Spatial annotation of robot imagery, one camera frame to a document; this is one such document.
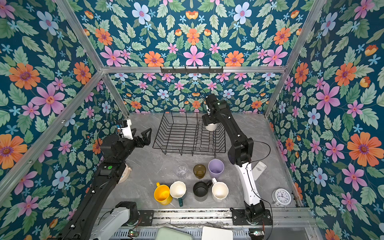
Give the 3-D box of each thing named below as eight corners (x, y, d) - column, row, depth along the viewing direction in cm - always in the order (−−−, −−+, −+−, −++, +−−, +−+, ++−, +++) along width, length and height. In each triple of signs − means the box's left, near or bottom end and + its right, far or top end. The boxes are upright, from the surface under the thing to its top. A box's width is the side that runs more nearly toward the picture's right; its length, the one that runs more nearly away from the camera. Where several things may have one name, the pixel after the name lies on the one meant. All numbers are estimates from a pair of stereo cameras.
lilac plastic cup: (208, 180, 87) (208, 173, 78) (208, 167, 92) (208, 158, 83) (222, 180, 87) (225, 173, 78) (221, 167, 92) (223, 158, 83)
